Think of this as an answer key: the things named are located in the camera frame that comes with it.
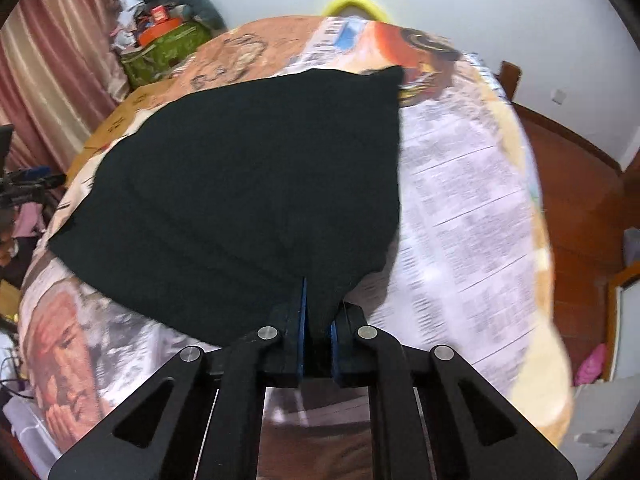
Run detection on pink cloth item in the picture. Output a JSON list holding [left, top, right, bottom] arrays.
[[574, 343, 608, 387]]

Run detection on light pink garment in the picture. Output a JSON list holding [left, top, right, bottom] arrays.
[[12, 202, 49, 239]]

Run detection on striped pink curtain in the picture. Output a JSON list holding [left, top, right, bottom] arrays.
[[0, 0, 132, 173]]

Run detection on green storage box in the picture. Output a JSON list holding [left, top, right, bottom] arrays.
[[120, 22, 214, 89]]

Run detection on yellow wooden board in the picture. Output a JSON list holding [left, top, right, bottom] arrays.
[[67, 77, 177, 182]]

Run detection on orange box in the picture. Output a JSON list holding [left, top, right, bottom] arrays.
[[137, 16, 184, 47]]

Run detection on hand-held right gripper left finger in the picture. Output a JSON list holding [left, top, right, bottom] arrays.
[[47, 277, 308, 480]]

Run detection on grey plush toy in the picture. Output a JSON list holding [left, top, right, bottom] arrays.
[[167, 0, 227, 32]]

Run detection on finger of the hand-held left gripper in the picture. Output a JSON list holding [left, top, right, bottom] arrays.
[[0, 185, 53, 207], [2, 167, 67, 190]]

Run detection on wooden framed white panel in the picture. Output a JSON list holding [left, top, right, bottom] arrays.
[[604, 259, 640, 382]]

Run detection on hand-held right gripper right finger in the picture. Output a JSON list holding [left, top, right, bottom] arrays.
[[327, 305, 579, 480]]

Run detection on wooden bed post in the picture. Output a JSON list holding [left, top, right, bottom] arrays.
[[498, 60, 524, 106]]

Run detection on clear plastic bin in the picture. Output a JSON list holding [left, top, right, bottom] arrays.
[[2, 394, 62, 467]]

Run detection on black elephant print t-shirt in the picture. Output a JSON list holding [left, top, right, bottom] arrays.
[[47, 65, 407, 348]]

